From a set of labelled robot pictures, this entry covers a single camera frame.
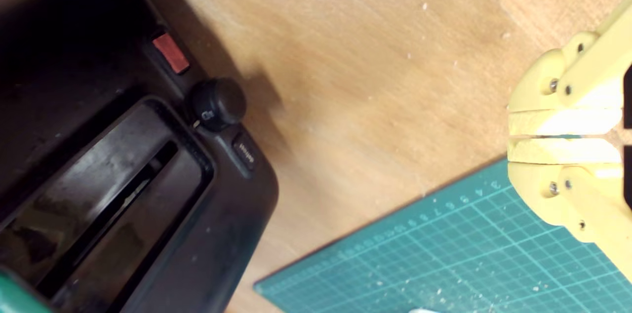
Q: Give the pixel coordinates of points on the black toaster defrost button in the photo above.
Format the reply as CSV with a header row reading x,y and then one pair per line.
x,y
244,152

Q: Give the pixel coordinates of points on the black two-slot toaster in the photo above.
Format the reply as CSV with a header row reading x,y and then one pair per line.
x,y
74,56

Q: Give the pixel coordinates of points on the black toaster knob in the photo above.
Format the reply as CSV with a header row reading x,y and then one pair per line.
x,y
219,103

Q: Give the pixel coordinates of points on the red toaster button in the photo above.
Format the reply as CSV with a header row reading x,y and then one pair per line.
x,y
171,53

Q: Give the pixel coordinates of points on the green cutting mat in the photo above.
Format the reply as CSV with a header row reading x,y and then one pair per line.
x,y
444,254

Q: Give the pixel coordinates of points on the white block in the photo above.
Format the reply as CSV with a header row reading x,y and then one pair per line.
x,y
422,311

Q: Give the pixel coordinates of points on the green toaster lever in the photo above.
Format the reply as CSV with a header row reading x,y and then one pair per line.
x,y
17,295

